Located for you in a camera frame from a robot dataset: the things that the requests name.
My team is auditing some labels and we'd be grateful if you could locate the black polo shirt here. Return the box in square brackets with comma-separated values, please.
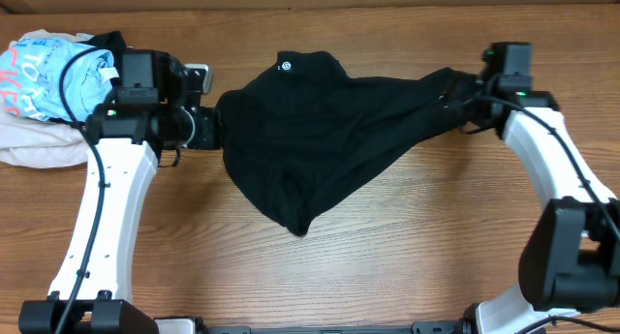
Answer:
[216, 51, 478, 236]

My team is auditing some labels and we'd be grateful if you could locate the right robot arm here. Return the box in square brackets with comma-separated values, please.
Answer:
[442, 42, 619, 333]

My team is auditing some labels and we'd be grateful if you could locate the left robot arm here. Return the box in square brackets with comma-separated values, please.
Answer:
[18, 48, 220, 334]

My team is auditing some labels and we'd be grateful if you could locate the black folded garment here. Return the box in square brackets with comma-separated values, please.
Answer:
[83, 31, 128, 63]

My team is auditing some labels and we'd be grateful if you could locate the light blue printed shirt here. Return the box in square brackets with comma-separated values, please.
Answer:
[1, 38, 118, 122]

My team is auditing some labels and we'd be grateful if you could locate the beige folded garment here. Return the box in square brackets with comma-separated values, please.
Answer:
[0, 29, 96, 169]

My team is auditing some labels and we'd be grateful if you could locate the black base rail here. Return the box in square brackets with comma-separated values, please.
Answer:
[154, 314, 548, 334]

